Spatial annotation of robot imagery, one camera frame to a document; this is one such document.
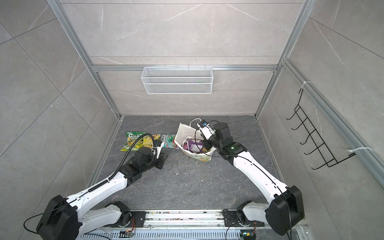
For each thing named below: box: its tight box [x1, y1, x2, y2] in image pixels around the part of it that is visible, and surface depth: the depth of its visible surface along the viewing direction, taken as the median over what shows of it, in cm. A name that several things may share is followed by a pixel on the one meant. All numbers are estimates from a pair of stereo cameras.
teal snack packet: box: [162, 134, 180, 150], surface depth 103 cm
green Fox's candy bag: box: [120, 132, 147, 152], surface depth 103 cm
